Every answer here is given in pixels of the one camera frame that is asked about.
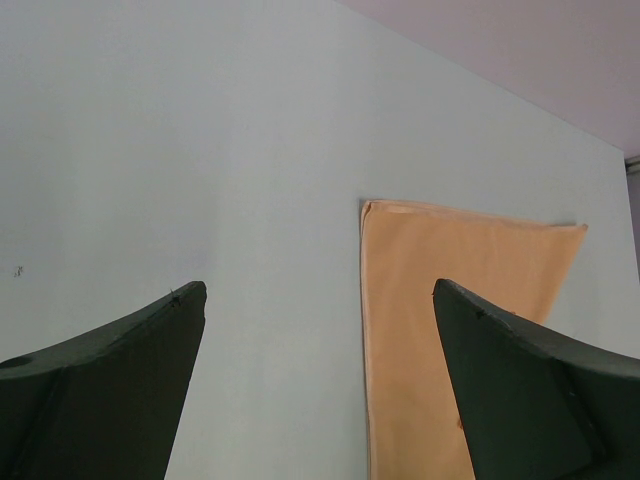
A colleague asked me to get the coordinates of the orange cloth napkin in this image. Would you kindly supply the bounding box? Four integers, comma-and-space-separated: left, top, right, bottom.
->
360, 200, 587, 479

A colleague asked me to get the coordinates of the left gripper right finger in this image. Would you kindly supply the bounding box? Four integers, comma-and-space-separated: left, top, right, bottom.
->
433, 279, 639, 479

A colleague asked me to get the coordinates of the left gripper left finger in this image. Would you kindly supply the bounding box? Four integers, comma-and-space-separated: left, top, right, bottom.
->
1, 281, 207, 479

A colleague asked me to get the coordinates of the right aluminium side rail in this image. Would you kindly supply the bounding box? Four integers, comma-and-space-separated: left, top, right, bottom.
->
625, 156, 640, 175

